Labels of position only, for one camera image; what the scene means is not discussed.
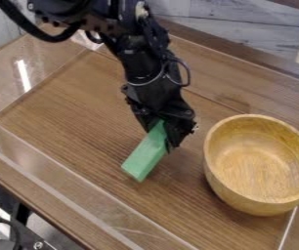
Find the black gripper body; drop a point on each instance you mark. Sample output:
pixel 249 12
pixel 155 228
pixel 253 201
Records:
pixel 159 98

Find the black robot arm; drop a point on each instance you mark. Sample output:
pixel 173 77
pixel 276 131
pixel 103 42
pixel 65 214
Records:
pixel 124 25

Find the brown wooden bowl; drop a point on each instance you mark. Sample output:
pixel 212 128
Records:
pixel 251 153

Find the clear acrylic tray wall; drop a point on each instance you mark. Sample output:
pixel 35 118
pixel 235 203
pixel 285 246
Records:
pixel 68 131

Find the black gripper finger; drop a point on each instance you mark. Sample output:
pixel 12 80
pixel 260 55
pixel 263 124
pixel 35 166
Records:
pixel 176 133
pixel 148 120

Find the black table leg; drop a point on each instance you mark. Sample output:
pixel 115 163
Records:
pixel 21 213

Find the green rectangular block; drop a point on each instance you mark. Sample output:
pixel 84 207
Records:
pixel 147 154

